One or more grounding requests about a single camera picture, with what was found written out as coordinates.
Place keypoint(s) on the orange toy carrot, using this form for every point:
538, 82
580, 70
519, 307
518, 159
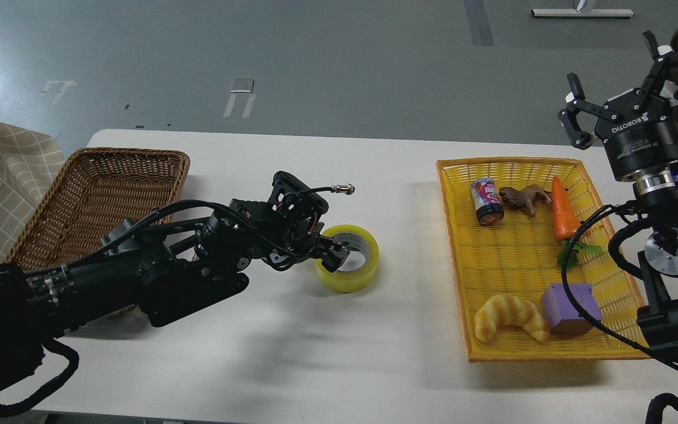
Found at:
565, 225

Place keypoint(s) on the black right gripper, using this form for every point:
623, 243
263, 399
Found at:
642, 135

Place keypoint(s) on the purple foam block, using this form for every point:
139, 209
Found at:
562, 316

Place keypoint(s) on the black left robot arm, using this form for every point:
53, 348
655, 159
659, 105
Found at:
178, 260

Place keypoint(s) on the white floor stand base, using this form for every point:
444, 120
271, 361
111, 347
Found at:
583, 13

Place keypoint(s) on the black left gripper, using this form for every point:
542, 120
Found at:
282, 231

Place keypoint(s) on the yellow tape roll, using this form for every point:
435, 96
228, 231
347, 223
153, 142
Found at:
359, 268

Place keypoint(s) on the yellow plastic basket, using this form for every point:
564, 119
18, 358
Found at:
516, 255

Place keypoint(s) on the small drink can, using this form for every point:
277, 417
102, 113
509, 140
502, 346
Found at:
487, 203

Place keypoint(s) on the brown wicker basket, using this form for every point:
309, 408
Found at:
95, 191

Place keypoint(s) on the brown toy frog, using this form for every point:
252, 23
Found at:
524, 200

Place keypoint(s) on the toy croissant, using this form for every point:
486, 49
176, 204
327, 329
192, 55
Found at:
506, 309

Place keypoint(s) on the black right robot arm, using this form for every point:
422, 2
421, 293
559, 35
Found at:
646, 248

